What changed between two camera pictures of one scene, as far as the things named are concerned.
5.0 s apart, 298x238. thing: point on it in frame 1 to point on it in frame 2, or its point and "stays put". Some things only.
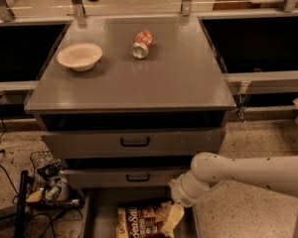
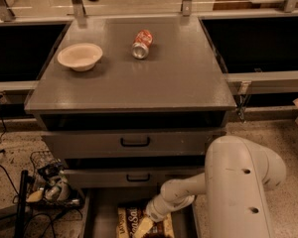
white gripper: (183, 195) to (154, 212)
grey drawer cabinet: (129, 101) stays put
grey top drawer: (132, 144) stays put
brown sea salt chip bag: (143, 220) stays put
